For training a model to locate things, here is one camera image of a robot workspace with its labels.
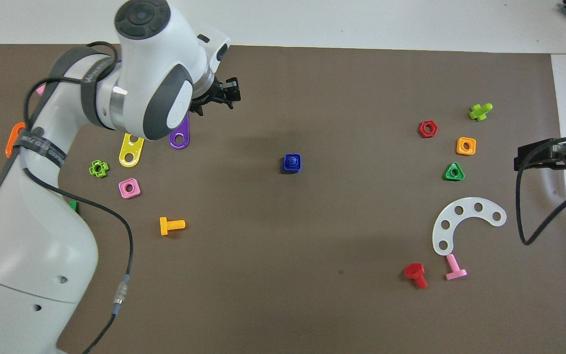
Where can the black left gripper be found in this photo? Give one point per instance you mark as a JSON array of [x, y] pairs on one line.
[[213, 96]]

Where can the blue triangle-head screw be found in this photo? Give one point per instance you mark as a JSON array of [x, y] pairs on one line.
[[291, 161]]

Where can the blue square nut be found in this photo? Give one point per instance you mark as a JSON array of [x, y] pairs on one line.
[[298, 167]]

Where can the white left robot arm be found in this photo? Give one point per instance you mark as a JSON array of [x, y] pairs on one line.
[[27, 246]]

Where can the lime green cross-head screw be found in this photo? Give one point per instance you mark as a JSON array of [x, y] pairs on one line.
[[479, 113]]

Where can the orange square nut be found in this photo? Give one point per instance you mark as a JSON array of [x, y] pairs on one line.
[[459, 146]]

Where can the green triangle nut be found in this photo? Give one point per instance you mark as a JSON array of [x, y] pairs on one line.
[[447, 176]]

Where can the pink square nut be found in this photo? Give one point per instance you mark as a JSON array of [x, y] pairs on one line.
[[121, 192]]

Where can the orange plastic screw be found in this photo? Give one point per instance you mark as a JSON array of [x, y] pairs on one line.
[[165, 226]]

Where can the lime green cross nut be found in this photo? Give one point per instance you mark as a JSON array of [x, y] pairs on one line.
[[91, 169]]

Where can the red hexagon nut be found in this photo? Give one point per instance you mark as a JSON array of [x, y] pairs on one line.
[[421, 129]]

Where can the pink plastic screw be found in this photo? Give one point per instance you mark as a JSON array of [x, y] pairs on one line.
[[455, 271], [41, 90]]

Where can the green plastic screw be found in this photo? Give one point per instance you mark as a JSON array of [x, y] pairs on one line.
[[73, 206]]

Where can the red plastic screw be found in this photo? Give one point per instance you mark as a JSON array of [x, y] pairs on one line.
[[414, 270]]

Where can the purple four-hole strip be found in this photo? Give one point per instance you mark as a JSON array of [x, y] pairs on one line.
[[180, 129]]

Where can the yellow three-hole strip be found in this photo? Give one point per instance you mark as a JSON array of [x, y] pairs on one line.
[[131, 150]]

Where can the white curved perforated plate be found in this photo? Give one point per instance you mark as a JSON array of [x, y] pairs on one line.
[[468, 207]]

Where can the brown table mat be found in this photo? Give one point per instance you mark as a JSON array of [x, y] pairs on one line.
[[283, 246]]

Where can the orange heart-shaped plate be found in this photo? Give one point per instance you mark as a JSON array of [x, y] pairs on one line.
[[10, 140]]

